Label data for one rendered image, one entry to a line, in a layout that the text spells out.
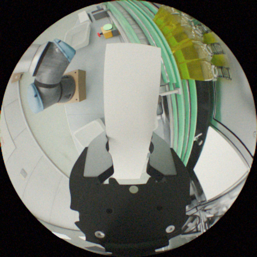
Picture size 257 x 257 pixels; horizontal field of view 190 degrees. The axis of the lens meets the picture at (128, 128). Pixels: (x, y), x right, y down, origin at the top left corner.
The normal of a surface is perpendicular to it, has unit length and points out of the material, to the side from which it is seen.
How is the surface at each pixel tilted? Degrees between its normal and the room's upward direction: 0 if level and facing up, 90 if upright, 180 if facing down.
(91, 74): 0
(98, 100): 0
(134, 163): 0
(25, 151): 90
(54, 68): 63
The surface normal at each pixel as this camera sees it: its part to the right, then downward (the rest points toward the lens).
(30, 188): 0.95, -0.28
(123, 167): 0.03, 0.48
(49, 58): 0.80, 0.58
